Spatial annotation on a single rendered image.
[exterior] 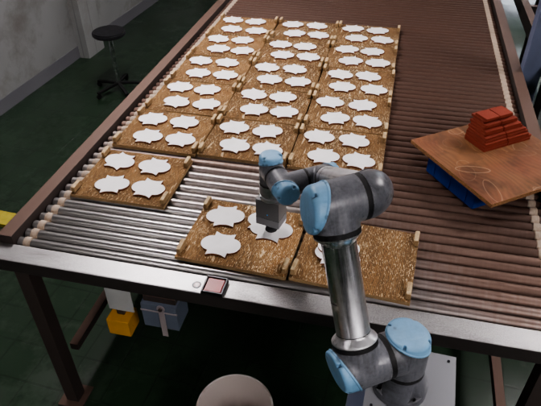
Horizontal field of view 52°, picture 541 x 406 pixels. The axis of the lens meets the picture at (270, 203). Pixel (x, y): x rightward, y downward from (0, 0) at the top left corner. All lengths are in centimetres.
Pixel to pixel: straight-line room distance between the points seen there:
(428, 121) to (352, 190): 167
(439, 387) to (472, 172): 97
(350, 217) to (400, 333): 35
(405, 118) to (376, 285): 121
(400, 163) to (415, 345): 126
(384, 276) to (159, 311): 79
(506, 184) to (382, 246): 56
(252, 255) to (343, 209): 78
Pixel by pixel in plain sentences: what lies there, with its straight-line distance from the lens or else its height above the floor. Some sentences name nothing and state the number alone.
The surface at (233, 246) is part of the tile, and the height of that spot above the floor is 94.
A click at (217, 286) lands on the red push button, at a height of 93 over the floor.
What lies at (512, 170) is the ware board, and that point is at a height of 104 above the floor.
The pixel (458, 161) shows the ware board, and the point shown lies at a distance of 237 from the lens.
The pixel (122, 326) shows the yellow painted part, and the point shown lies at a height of 68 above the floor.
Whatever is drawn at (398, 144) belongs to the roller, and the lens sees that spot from 266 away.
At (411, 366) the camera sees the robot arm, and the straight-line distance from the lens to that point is 147.
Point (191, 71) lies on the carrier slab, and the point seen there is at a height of 95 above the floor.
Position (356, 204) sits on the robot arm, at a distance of 126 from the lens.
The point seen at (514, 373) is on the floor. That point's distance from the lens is 302.
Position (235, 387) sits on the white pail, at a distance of 240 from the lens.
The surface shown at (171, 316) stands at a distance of 201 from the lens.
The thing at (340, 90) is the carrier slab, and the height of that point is 95.
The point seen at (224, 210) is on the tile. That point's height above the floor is 94.
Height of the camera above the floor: 229
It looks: 38 degrees down
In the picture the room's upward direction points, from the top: 1 degrees counter-clockwise
